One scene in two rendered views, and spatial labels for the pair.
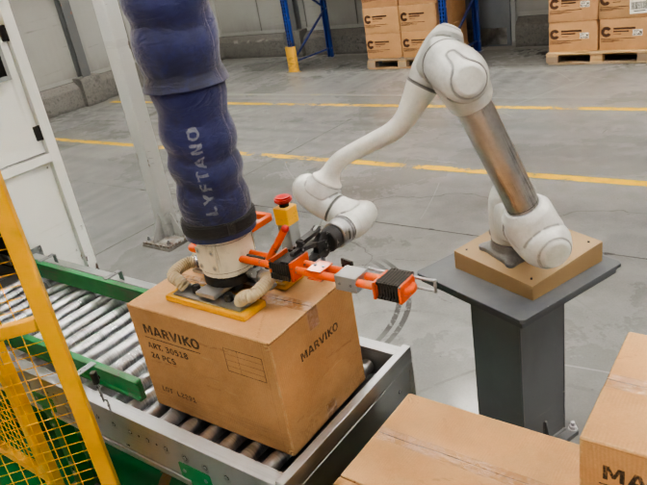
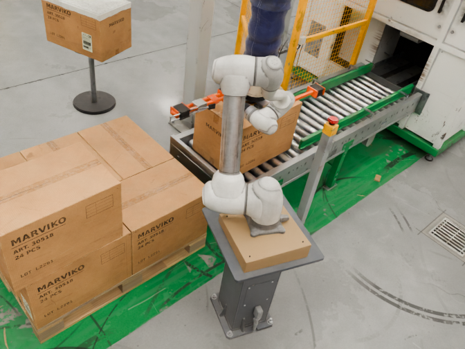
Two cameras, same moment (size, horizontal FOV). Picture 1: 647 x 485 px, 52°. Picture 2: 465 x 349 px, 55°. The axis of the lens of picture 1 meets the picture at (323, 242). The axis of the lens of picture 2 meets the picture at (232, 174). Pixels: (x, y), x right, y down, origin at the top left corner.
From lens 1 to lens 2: 3.02 m
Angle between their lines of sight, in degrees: 75
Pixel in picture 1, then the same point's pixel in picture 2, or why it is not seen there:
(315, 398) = (206, 145)
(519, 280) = not seen: hidden behind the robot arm
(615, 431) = (74, 149)
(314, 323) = (215, 121)
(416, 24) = not seen: outside the picture
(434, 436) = (177, 188)
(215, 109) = (255, 16)
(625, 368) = (100, 168)
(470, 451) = (160, 194)
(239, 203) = not seen: hidden behind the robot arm
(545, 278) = (223, 221)
